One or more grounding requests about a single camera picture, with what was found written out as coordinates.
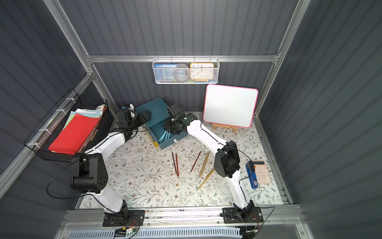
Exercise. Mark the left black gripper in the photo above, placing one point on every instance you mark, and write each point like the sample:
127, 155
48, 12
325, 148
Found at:
141, 119

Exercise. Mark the yellow analog clock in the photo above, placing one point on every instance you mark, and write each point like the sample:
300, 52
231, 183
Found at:
201, 71

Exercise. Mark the gold pencil lower right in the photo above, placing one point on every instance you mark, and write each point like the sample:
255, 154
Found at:
206, 178

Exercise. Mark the blue red pencil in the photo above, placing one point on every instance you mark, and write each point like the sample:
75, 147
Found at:
195, 162

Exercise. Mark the red paper sheet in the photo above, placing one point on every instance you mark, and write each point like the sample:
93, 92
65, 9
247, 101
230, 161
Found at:
75, 132

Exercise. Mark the wooden whiteboard easel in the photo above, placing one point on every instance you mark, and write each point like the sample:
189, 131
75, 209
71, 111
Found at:
215, 126

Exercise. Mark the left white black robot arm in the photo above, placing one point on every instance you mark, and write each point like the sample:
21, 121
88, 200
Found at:
89, 175

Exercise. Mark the pink calculator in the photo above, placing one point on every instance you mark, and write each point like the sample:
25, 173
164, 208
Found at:
262, 173

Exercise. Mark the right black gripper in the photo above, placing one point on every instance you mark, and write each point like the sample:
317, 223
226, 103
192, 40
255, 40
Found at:
169, 126

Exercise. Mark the red pencil right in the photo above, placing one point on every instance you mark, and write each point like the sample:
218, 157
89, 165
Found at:
177, 165

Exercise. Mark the black wire paper tray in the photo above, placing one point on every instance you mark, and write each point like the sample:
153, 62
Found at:
44, 135

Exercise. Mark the blue stapler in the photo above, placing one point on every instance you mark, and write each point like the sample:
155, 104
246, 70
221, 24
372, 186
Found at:
252, 176

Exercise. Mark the teal drawer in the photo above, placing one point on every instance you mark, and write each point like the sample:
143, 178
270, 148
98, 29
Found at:
157, 129

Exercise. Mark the grey tape roll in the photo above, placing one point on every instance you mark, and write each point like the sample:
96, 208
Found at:
181, 72

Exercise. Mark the dark red pencil left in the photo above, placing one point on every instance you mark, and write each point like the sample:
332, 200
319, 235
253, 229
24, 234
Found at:
174, 163

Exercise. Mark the pink framed whiteboard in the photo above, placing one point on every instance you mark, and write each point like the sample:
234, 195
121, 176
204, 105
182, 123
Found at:
230, 105

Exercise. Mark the teal yellow drawer cabinet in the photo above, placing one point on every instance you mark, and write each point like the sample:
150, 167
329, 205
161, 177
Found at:
159, 114

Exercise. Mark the white wire wall basket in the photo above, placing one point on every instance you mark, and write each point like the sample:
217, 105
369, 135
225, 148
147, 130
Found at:
188, 61

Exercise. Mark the blue box in basket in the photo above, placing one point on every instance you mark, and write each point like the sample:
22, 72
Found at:
164, 72

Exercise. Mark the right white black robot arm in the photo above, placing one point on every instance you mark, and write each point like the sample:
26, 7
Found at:
227, 160

